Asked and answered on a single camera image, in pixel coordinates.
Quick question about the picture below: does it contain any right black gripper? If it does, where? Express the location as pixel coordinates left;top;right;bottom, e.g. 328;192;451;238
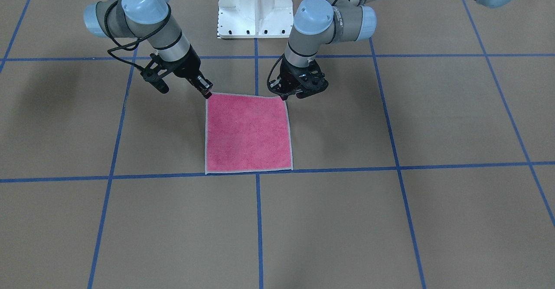
172;46;213;99

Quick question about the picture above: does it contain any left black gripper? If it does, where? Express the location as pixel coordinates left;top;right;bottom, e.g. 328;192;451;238
271;54;308;101

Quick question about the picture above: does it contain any pink and grey towel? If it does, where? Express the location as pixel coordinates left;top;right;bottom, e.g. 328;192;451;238
204;93;294;174

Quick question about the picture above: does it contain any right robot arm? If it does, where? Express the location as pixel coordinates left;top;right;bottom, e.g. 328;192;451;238
83;0;212;99

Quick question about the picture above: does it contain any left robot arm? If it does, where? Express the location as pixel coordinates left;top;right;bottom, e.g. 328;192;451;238
266;0;511;100

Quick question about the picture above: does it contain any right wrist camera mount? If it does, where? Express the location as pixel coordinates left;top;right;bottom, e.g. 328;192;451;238
140;53;176;94

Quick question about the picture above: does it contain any white pedestal column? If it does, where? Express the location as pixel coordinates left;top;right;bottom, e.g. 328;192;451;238
217;0;294;39

